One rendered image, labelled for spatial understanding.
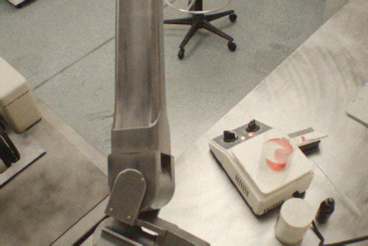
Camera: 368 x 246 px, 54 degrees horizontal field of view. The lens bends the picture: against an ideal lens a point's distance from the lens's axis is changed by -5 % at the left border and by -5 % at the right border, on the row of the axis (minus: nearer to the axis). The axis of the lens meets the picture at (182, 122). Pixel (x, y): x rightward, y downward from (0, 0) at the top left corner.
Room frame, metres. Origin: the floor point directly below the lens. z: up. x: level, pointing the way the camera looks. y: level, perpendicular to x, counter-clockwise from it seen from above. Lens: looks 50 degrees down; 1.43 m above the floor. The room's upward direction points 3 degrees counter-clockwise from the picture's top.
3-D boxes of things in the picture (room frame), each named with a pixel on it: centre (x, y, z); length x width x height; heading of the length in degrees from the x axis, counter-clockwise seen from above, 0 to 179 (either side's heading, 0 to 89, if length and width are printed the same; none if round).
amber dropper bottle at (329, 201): (0.31, -0.27, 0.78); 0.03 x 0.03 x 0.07
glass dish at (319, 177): (0.41, -0.28, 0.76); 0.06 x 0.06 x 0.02
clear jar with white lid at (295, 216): (0.29, -0.19, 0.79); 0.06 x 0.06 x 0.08
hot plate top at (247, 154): (0.40, -0.17, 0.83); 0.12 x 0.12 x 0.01; 24
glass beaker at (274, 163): (0.38, -0.17, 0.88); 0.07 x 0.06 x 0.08; 2
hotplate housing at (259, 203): (0.42, -0.16, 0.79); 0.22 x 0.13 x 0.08; 24
